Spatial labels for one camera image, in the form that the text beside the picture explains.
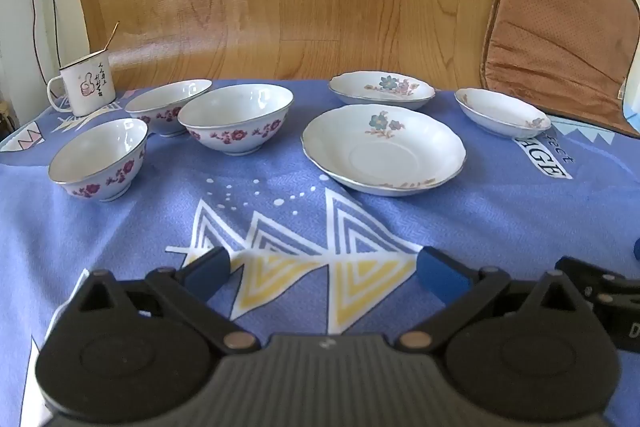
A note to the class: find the large floral white plate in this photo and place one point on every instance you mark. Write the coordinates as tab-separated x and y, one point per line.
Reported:
385	152

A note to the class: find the small floral white plate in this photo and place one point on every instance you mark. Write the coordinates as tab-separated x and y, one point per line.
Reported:
500	112

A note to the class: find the white enamel mug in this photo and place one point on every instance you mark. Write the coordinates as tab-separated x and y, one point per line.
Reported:
85	82

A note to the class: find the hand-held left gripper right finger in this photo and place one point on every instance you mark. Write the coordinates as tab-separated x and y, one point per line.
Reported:
440	274

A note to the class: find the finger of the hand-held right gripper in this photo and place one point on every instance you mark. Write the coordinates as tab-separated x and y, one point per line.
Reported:
590	274
637	248

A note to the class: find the brown seat cushion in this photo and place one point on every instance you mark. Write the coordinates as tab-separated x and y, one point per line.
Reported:
555	27

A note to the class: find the large floral white bowl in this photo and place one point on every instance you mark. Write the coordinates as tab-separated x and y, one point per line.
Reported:
235	112

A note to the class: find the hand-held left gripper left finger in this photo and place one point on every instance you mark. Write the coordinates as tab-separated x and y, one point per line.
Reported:
210	269

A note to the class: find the blue printed tablecloth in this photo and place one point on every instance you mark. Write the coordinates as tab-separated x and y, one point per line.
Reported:
280	187

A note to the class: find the thin stick in mug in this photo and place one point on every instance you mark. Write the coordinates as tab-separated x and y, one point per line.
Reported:
111	38

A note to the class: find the small floral white bowl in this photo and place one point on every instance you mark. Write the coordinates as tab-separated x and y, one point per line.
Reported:
95	157

